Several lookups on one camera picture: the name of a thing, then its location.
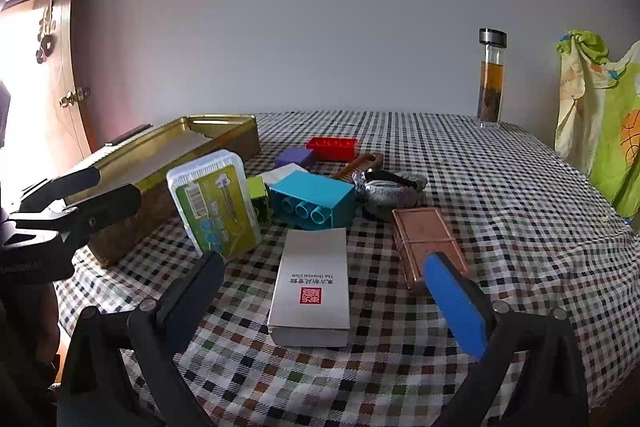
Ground lime green building block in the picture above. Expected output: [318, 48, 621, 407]
[247, 176, 273, 226]

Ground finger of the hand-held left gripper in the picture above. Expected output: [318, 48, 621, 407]
[10, 183, 142, 254]
[17, 167, 102, 214]

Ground black phone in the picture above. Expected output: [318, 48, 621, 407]
[104, 123, 153, 146]

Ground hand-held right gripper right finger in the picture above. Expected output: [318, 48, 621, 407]
[422, 252, 588, 427]

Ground white box with red seal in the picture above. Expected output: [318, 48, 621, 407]
[266, 227, 352, 349]

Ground purple block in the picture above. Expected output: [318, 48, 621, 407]
[274, 147, 315, 168]

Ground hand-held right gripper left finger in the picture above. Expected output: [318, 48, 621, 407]
[57, 251, 226, 427]

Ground glass tea bottle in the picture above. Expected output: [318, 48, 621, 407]
[476, 28, 508, 130]

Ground brown wooden comb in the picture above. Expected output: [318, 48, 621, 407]
[334, 152, 385, 182]

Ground teal building block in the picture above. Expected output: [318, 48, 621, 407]
[268, 172, 357, 230]

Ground wooden door with ornament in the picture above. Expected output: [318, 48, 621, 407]
[0, 0, 101, 188]

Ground copper coloured box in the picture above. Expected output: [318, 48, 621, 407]
[391, 207, 471, 293]

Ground checkered tablecloth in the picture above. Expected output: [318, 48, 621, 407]
[52, 111, 640, 427]

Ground clear case with green label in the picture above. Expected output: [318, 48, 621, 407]
[166, 149, 262, 259]

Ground grey speckled lump black band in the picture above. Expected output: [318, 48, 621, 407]
[352, 168, 429, 223]

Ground gold metal tin box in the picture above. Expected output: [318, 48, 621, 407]
[62, 114, 262, 269]

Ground brass door handle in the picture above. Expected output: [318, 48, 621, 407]
[59, 88, 92, 108]

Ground green yellow printed cloth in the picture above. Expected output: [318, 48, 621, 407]
[554, 29, 640, 225]

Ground small white box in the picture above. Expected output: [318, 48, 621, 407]
[260, 163, 307, 185]

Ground red building block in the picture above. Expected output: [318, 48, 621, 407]
[305, 136, 360, 162]

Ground hanging door ornament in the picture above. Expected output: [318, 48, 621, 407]
[35, 0, 57, 65]

